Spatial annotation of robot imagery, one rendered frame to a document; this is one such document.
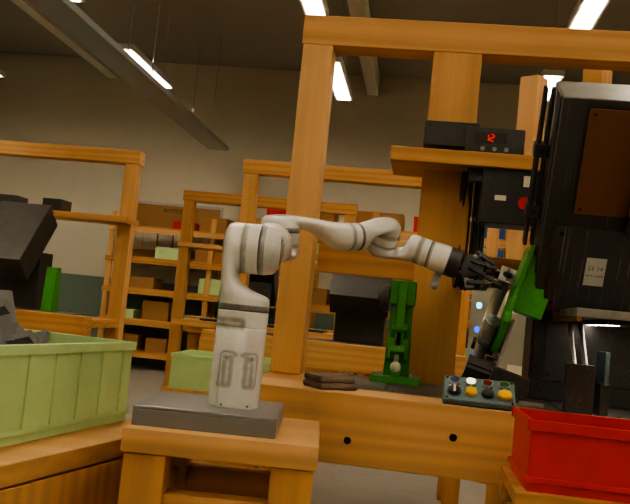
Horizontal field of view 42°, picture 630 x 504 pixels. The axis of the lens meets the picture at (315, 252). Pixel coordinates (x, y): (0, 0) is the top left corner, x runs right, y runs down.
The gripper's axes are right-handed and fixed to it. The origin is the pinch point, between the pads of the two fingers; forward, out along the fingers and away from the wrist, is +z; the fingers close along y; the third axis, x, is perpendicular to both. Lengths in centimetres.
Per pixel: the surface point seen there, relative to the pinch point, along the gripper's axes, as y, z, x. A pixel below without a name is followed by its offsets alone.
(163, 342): 528, -346, 780
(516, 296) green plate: -9.8, 3.8, -5.3
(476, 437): -48.6, 3.9, 0.7
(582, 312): -21.8, 16.2, -18.0
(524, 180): 31.9, -2.3, -8.7
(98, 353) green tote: -68, -73, -4
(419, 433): -51, -7, 3
